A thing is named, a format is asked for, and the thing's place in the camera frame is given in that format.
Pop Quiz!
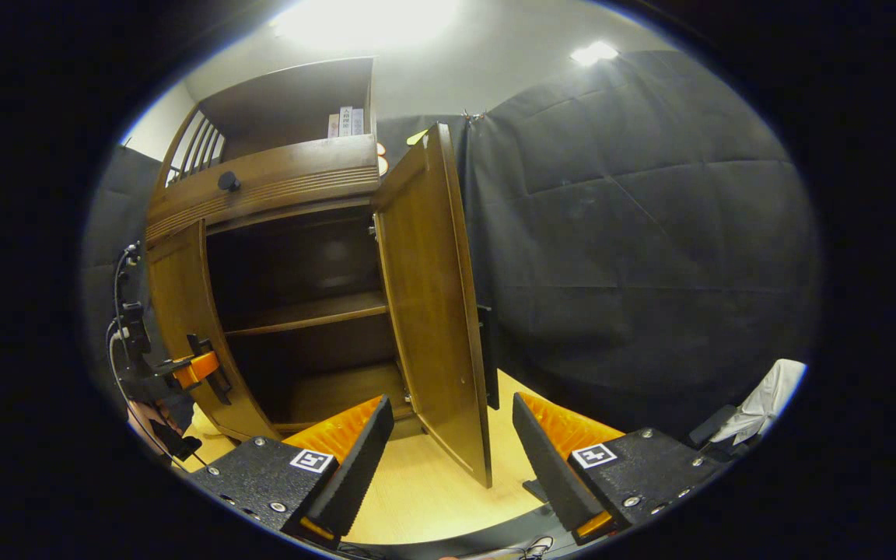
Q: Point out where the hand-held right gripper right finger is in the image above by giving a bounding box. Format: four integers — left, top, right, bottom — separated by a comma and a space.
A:
512, 392, 729, 545

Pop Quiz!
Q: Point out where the black door handle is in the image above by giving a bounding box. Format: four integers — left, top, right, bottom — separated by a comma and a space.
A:
478, 305, 500, 411
187, 334, 233, 406

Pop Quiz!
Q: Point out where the wooden cabinet door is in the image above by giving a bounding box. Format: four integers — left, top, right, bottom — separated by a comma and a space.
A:
373, 122, 500, 489
146, 220, 282, 444

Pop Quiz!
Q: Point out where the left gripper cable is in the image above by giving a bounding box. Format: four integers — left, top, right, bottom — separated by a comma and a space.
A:
108, 317, 188, 471

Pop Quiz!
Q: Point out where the large ceiling light panel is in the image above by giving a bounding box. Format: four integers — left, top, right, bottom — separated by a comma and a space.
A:
273, 0, 460, 51

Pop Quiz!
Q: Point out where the wooden inner cabinet shelf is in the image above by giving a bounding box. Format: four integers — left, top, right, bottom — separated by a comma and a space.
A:
222, 290, 390, 337

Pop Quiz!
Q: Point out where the white cloth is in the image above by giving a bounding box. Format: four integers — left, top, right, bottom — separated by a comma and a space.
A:
732, 359, 807, 446

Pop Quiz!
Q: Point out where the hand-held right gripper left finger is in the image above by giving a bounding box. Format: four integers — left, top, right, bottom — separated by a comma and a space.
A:
187, 394, 395, 545

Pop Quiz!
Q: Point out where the wooden double-door shoe cabinet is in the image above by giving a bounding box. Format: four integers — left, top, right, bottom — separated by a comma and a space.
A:
145, 56, 500, 489

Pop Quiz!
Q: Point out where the black backdrop cloth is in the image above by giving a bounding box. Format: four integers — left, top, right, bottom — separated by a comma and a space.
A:
82, 51, 821, 444

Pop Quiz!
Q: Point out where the small ceiling light panel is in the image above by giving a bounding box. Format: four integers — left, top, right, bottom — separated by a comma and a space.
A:
570, 40, 620, 67

